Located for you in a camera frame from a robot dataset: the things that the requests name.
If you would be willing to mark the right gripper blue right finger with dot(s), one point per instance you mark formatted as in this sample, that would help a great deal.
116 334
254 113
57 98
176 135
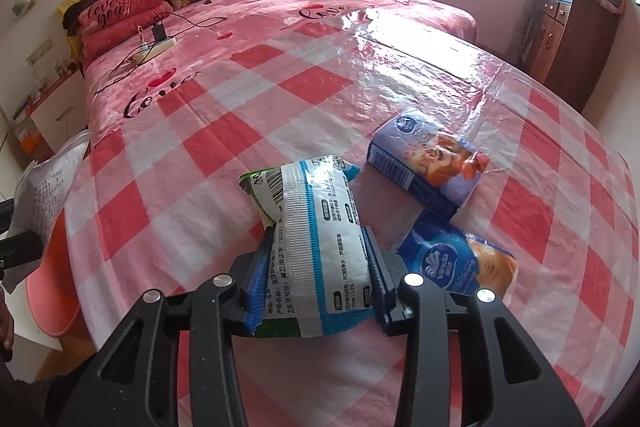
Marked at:
384 269

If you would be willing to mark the orange plastic trash bin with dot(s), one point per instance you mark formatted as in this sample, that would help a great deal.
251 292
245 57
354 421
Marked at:
51 292

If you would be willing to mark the orange box on floor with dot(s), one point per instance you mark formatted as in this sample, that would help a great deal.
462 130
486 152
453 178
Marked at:
32 141

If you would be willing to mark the silver grey foil bag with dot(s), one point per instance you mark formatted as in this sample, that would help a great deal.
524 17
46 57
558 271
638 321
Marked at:
40 197

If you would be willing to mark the blue Vinda tissue pack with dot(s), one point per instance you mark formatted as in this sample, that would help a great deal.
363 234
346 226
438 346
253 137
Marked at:
454 259

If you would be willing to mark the pink love you pillow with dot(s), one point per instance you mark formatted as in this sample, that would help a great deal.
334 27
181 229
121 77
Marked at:
104 13

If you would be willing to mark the white bedside cabinet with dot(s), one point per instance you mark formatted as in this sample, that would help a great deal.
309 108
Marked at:
60 113

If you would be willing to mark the black charger plug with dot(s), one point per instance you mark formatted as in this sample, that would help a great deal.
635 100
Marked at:
159 31

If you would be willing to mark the white green blue snack bag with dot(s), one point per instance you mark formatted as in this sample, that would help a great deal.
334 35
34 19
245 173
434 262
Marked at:
319 282

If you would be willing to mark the brown wooden drawer cabinet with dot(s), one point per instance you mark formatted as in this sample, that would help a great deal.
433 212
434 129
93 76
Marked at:
572 40

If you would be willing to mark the purple Vinda tissue pack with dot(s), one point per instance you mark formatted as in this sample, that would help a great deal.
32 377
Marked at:
433 165

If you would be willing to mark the red white checkered plastic cloth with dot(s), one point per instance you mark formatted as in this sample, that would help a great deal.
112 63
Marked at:
157 202

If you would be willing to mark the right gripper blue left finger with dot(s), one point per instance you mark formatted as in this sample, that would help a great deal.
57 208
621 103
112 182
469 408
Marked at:
256 279

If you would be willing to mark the white power strip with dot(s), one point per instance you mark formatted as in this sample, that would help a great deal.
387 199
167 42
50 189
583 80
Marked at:
149 51

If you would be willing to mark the bed with pink blanket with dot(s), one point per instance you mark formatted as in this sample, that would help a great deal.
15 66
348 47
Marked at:
209 31

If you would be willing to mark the pink lower pillow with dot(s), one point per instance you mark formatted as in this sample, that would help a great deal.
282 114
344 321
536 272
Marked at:
101 41

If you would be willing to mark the person's left hand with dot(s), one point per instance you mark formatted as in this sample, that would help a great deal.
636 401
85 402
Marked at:
6 329

